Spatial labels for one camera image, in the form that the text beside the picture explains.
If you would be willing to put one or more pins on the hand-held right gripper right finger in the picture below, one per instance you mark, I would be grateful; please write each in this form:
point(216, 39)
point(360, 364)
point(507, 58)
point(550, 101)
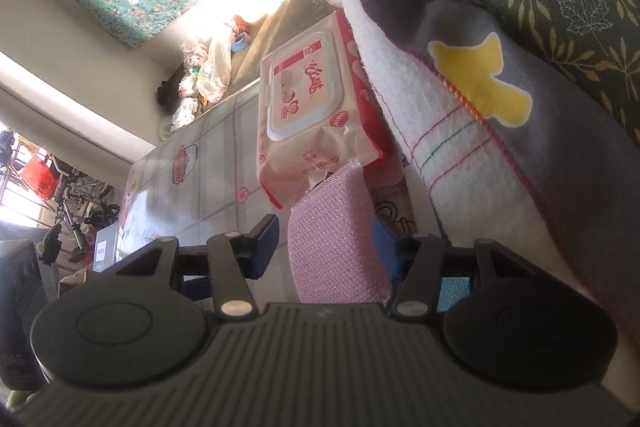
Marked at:
point(385, 247)

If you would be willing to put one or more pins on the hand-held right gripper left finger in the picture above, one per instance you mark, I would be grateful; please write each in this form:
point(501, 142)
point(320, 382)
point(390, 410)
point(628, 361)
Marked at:
point(262, 247)

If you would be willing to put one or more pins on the pink sponge cloth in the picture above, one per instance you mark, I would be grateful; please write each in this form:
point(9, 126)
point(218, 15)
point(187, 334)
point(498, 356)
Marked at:
point(335, 237)

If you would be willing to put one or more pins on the dark blue appliance box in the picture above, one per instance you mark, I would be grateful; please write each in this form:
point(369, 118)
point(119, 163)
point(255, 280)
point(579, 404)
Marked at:
point(106, 252)

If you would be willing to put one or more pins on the folded wheelchair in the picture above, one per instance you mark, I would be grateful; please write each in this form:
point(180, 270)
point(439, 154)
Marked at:
point(80, 197)

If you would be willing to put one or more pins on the red bag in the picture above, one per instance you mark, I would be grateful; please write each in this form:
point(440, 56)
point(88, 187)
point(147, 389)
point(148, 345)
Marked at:
point(37, 174)

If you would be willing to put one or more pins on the rolled white grey quilt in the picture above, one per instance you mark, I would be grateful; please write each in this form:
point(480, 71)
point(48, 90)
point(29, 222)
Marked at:
point(450, 117)

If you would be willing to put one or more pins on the pink wet wipes pack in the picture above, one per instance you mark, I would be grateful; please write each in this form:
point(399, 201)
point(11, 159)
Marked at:
point(310, 87)

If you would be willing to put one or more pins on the crumpled clear plastic bag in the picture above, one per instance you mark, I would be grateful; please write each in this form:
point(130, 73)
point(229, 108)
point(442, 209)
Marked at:
point(215, 72)

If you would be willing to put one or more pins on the black cloth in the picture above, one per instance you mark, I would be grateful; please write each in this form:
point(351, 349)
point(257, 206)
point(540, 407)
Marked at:
point(167, 92)

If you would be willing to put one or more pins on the small blue bowl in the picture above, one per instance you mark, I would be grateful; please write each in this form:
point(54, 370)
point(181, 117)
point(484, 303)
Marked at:
point(241, 41)

